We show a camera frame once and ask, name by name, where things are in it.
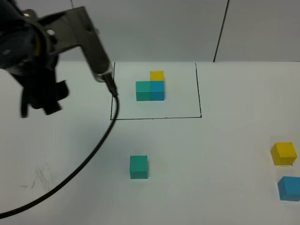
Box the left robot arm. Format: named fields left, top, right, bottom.
left=0, top=0, right=117, bottom=118

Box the loose green cube block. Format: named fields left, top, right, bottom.
left=129, top=156, right=148, bottom=179

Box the black cable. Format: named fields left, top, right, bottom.
left=0, top=72, right=120, bottom=220

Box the template blue cube block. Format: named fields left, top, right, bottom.
left=150, top=81, right=165, bottom=101

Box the template green cube block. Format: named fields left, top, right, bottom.
left=135, top=81, right=150, bottom=101

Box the template yellow cube block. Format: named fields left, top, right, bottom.
left=150, top=71, right=165, bottom=81

